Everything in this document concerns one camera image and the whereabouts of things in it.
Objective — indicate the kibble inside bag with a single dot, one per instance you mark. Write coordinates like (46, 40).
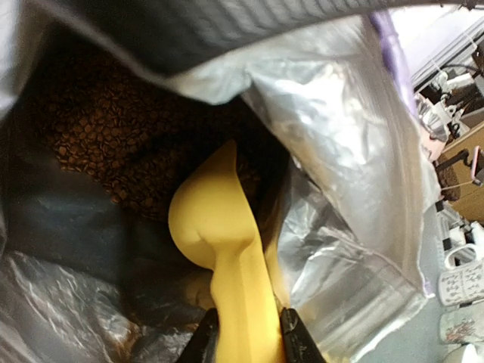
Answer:
(138, 141)

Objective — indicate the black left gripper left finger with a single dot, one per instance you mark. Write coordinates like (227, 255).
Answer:
(201, 347)

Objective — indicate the white patterned mug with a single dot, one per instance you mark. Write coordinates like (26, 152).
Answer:
(463, 283)

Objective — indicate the purple pet food bag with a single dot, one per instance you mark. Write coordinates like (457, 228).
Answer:
(345, 181)

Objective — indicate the yellow plastic scoop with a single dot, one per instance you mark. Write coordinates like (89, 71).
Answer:
(212, 224)

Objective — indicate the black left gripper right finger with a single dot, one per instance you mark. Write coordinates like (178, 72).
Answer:
(299, 346)

